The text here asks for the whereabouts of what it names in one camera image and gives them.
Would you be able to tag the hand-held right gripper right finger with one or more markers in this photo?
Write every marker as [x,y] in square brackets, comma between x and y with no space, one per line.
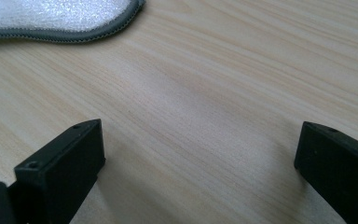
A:
[338,168]

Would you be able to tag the white cloth with grey trim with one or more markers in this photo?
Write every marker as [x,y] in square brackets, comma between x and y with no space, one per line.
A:
[43,15]

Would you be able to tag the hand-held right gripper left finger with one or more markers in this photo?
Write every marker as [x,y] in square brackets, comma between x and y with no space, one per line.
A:
[60,174]

